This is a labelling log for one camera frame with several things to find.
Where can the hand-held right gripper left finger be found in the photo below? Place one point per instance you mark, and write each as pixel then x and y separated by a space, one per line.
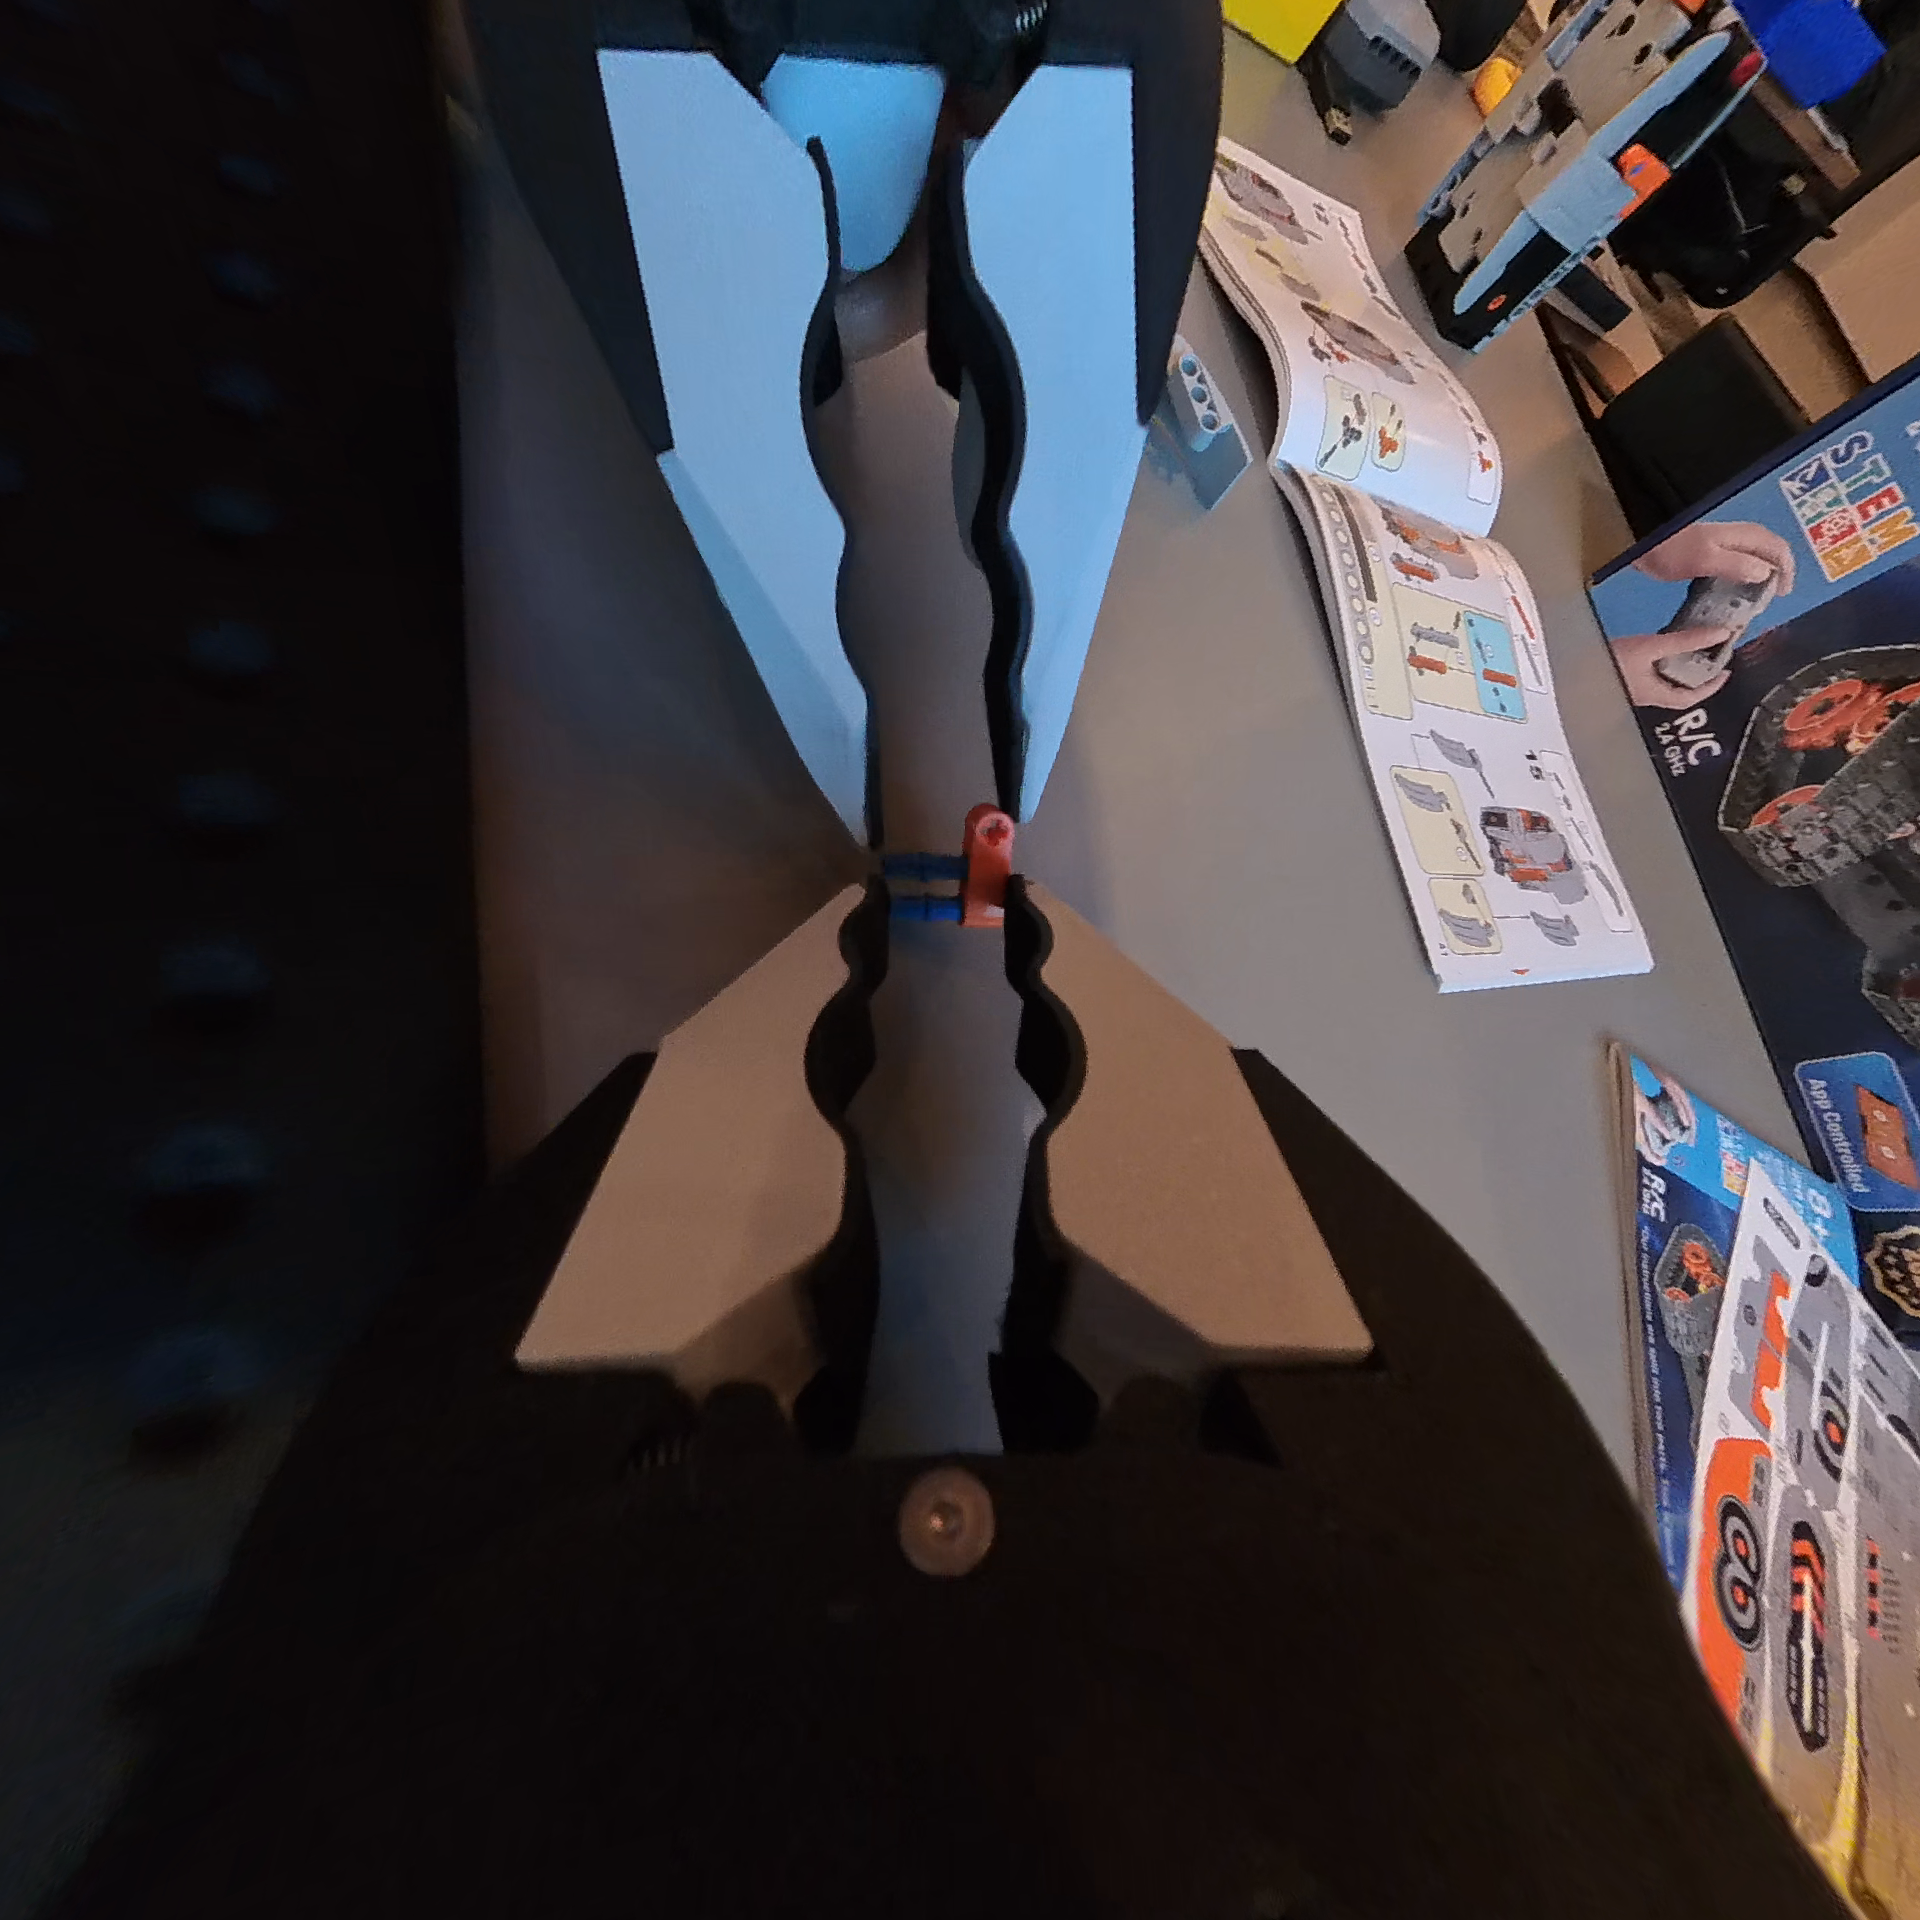
pixel 691 1200

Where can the orange toy connector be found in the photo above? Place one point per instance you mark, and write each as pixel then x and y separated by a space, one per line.
pixel 987 870

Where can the blue storage bins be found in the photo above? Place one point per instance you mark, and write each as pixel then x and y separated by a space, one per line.
pixel 1809 43

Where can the grey desk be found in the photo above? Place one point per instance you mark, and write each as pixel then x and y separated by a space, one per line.
pixel 1276 825

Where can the toy robot model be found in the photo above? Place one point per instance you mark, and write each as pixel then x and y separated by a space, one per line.
pixel 1560 194

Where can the open white instruction booklet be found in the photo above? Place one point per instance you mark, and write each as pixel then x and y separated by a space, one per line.
pixel 1424 600

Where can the grey toy parts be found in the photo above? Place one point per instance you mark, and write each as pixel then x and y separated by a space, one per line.
pixel 1200 429

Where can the sticker sheet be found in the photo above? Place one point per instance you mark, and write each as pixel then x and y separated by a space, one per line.
pixel 1814 1501

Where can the yellow plastic bin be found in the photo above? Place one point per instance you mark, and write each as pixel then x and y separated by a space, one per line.
pixel 1282 27

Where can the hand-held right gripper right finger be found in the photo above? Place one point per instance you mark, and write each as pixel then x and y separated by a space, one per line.
pixel 1200 1200

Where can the blue robot kit box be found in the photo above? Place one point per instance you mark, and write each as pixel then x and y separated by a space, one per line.
pixel 1800 825

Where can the small grey case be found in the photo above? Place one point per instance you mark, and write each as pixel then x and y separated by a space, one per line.
pixel 1380 54

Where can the blue booklet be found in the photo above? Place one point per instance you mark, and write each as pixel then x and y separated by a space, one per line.
pixel 1681 1245

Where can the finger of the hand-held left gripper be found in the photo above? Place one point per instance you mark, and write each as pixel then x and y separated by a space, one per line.
pixel 1073 375
pixel 734 375

